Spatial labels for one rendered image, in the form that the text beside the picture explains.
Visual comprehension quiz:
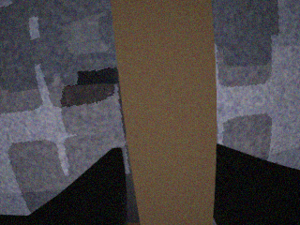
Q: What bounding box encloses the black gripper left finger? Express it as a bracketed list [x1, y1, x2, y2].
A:
[0, 147, 128, 225]

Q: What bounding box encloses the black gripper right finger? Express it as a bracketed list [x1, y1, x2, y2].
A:
[214, 143, 300, 225]

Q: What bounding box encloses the brown wooden rail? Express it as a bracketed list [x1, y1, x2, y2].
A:
[110, 0, 217, 225]

